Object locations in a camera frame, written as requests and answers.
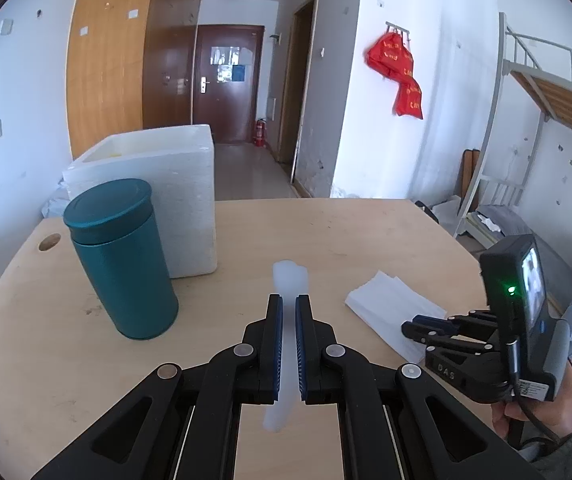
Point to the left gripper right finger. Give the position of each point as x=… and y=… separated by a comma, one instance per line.
x=396, y=423

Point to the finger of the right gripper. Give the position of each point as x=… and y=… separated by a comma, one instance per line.
x=470, y=343
x=475, y=321

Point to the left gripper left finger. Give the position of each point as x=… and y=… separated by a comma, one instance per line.
x=181, y=423

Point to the white tissue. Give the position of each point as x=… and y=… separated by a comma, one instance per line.
x=384, y=304

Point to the white foam strip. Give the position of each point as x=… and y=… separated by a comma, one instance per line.
x=290, y=280

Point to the person's right hand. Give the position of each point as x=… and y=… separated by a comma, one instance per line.
x=556, y=415

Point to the teal cylindrical canister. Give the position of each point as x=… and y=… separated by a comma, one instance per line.
x=115, y=234

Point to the light blue cloth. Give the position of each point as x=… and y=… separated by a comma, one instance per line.
x=56, y=204

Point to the red fire extinguisher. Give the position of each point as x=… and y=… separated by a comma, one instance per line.
x=259, y=133

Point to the white foam box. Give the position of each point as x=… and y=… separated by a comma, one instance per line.
x=178, y=163

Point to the red hanging bags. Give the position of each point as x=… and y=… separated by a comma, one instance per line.
x=389, y=57

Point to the dark brown entrance door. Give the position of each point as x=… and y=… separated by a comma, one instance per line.
x=227, y=73

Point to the wooden wardrobe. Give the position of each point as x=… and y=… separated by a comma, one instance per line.
x=130, y=65

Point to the gripper camera display module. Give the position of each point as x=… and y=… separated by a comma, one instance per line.
x=514, y=284

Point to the side door frame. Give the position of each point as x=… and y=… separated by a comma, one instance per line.
x=296, y=83

